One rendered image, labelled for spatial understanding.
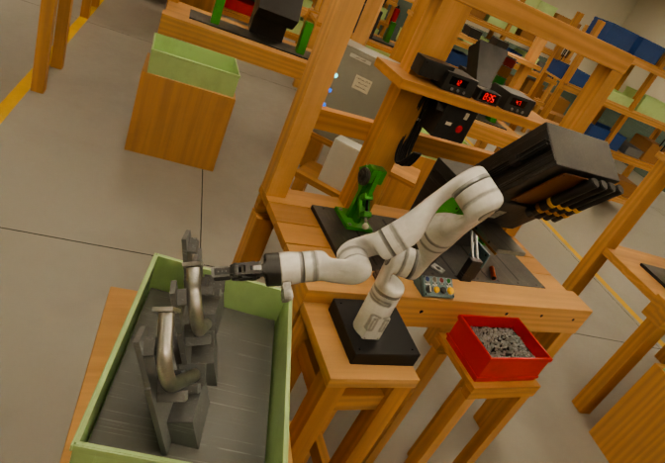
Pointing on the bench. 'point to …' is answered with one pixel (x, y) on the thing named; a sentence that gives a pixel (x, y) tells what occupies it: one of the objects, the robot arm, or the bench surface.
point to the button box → (432, 287)
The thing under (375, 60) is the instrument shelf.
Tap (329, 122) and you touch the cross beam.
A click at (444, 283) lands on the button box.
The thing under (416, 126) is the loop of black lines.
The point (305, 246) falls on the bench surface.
